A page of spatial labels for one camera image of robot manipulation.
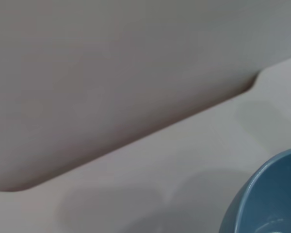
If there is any blue bowl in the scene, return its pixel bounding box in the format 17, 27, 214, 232
218, 146, 291, 233

